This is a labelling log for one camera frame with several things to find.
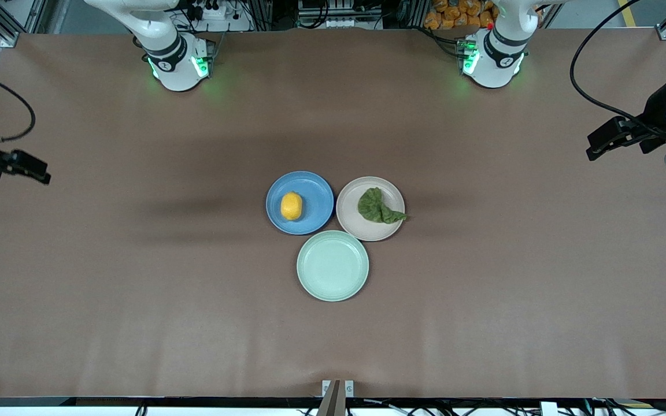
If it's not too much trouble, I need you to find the green lettuce leaf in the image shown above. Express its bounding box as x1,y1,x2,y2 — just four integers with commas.
357,187,409,225

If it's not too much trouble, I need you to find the yellow lemon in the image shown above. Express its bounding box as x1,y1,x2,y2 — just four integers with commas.
280,192,304,221

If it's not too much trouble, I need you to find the bag of orange fruits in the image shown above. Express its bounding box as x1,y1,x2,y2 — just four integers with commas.
424,0,498,31

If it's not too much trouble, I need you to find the white power strip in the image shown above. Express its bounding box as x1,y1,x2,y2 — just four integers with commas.
193,0,231,20

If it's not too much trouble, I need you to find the beige pink plate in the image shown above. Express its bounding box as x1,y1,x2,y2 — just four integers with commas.
336,176,406,242

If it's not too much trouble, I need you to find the blue plate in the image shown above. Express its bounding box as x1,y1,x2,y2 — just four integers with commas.
266,171,335,236

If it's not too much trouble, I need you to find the pale green plate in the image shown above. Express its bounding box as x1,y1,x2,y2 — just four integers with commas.
297,230,370,302

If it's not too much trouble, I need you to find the white electronics rack unit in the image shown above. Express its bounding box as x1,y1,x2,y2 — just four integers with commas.
297,0,383,29

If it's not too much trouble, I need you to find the brown table cover mat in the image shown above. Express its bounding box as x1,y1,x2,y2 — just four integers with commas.
0,28,666,400

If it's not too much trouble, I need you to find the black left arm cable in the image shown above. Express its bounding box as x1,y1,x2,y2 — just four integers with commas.
569,0,645,125

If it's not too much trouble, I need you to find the metal bracket with brown post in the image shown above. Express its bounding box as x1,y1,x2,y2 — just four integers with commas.
317,379,355,416

